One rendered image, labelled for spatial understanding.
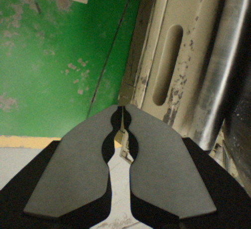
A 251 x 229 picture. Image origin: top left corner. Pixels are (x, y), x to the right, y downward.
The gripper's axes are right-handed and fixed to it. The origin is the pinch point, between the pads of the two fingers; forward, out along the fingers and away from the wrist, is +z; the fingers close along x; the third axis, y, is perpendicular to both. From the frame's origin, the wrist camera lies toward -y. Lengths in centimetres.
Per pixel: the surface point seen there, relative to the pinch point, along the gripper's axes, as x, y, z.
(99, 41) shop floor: -15, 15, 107
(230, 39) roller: 13.7, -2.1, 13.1
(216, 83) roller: 12.1, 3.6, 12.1
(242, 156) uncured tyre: 12.2, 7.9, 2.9
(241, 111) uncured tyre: 13.2, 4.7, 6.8
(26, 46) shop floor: -48, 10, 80
